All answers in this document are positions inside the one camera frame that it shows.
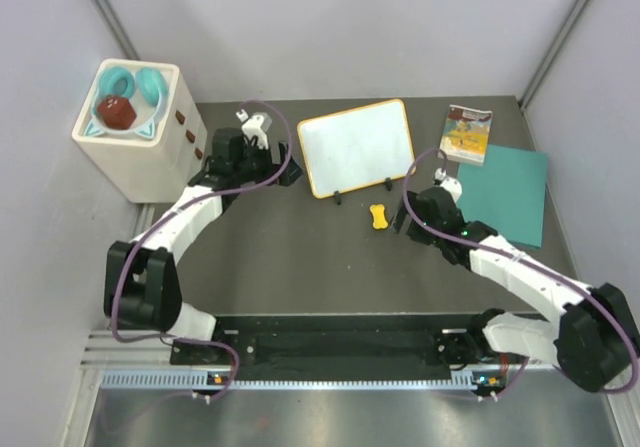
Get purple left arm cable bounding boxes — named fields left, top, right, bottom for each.
left=99, top=99, right=294, bottom=436

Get dark red cube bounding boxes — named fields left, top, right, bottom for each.
left=96, top=95, right=137, bottom=131

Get illustrated booklet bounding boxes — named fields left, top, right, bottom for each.
left=439, top=104, right=493, bottom=166

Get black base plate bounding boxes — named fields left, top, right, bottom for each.
left=169, top=314, right=531, bottom=368

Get teal paper folder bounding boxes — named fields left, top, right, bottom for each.
left=457, top=145, right=548, bottom=248

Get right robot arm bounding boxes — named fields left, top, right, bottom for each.
left=394, top=175, right=639, bottom=394

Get white storage box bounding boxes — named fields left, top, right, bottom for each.
left=72, top=58, right=207, bottom=204

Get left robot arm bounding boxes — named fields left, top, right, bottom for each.
left=104, top=128, right=302, bottom=364

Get yellow-framed whiteboard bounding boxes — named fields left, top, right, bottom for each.
left=297, top=99, right=415, bottom=199

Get yellow whiteboard eraser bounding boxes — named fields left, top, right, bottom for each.
left=369, top=204, right=389, bottom=230

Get teal cat-ear headphones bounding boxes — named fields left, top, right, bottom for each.
left=83, top=66, right=169, bottom=141

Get aluminium frame rail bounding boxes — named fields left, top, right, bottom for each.
left=79, top=327, right=626, bottom=368

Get grey slotted cable duct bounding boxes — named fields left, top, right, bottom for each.
left=100, top=369, right=506, bottom=391

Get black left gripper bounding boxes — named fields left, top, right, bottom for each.
left=234, top=139, right=304, bottom=188

